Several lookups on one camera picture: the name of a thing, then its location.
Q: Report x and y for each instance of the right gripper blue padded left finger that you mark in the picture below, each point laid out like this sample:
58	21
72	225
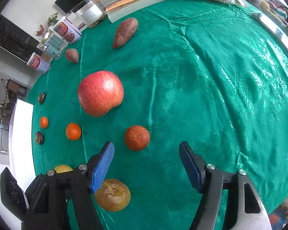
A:
48	207

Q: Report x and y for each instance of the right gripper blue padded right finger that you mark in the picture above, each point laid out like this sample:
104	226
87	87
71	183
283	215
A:
244	208

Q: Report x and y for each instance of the yellow round fruit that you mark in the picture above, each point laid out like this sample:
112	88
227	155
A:
63	168

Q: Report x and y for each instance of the dark dried fruit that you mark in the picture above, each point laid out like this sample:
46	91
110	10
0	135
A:
39	138
41	98

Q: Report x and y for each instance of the small orange tangerine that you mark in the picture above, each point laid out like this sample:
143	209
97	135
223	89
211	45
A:
73	131

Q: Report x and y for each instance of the tiny orange tangerine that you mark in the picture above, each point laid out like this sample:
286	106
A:
44	122

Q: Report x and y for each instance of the rough dark orange fruit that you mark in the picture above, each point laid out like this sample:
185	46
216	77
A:
137	138

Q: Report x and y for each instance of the large red apple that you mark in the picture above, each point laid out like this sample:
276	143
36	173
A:
100	92

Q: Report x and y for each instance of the small purple sweet potato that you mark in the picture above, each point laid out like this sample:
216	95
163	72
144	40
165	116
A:
72	55

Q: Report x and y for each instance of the long purple sweet potato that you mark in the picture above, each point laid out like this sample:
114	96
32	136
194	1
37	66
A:
124	32

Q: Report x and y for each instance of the white cardboard box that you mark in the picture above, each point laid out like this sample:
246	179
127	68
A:
21	157

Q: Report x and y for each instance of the green satin tablecloth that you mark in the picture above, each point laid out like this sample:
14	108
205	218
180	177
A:
199	71

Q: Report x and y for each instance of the clear glass jar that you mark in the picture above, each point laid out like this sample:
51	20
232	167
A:
52	46

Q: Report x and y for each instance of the dark glass cabinet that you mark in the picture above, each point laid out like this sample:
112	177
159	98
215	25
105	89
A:
14	40

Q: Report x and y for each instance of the white orange tin can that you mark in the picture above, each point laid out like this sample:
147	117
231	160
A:
67	30

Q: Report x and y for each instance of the white canister black lid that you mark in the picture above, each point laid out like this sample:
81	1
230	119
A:
89	13

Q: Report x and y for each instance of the white book orange cover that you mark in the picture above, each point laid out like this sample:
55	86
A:
123	8

